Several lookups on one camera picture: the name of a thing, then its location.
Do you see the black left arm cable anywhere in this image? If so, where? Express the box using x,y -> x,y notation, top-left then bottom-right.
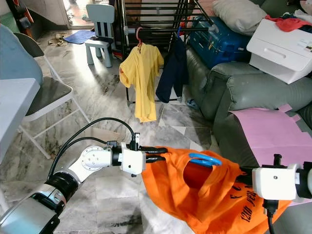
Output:
48,117 -> 139,181
61,136 -> 115,166

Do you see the black metal drying rack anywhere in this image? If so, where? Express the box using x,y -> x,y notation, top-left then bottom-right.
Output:
117,0 -> 217,105

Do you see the orange shirt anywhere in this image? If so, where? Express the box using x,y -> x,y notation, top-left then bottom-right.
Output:
140,146 -> 293,234

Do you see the beige pillow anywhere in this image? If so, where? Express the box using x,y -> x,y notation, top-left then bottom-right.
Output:
212,0 -> 269,36

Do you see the red cloth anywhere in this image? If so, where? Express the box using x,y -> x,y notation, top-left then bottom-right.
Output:
266,14 -> 312,33

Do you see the grey folding chair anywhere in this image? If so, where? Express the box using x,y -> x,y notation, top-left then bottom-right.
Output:
12,32 -> 93,159

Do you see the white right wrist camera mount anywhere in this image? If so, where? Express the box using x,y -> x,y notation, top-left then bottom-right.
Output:
253,154 -> 300,201

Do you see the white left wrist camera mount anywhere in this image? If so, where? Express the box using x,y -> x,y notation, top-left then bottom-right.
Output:
119,134 -> 147,176

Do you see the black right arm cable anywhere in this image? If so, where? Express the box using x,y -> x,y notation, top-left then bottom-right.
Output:
263,200 -> 276,234

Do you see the white plastic drawer unit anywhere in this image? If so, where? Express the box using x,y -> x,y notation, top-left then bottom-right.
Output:
246,19 -> 312,85

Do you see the blue floor mat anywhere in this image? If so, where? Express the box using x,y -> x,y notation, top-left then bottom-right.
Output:
63,30 -> 96,45

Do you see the blue suitcase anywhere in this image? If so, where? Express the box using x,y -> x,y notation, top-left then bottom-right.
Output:
188,16 -> 252,69

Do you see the navy blue garment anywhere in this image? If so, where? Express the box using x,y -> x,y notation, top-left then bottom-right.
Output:
155,37 -> 188,104

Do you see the white folding table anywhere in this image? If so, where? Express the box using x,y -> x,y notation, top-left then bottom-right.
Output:
0,78 -> 41,164

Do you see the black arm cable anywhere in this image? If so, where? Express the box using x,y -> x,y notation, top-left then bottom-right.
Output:
48,117 -> 139,181
263,200 -> 276,234
61,136 -> 115,166

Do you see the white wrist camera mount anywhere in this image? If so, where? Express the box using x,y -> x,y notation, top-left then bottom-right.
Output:
253,154 -> 300,201
119,134 -> 147,176

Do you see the yellow shirt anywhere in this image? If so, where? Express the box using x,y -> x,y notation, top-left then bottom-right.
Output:
119,43 -> 164,123

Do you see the pink sheet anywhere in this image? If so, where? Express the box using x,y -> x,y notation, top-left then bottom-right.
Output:
229,104 -> 312,169

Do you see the grey green sofa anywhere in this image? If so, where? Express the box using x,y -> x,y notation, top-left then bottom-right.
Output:
185,46 -> 312,234

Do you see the pale blue child chair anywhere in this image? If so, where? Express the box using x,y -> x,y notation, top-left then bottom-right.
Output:
84,4 -> 115,68

